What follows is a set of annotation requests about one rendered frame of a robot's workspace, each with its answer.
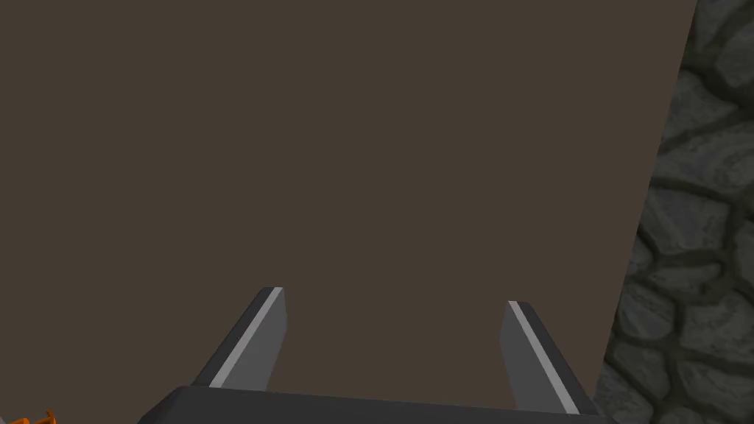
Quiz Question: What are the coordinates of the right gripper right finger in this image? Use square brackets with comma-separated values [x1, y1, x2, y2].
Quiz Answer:
[499, 300, 599, 416]

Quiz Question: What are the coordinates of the orange object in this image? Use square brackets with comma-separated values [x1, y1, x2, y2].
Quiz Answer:
[8, 409, 58, 424]

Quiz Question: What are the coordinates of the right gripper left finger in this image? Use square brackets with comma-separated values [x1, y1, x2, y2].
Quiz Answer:
[191, 286, 289, 392]

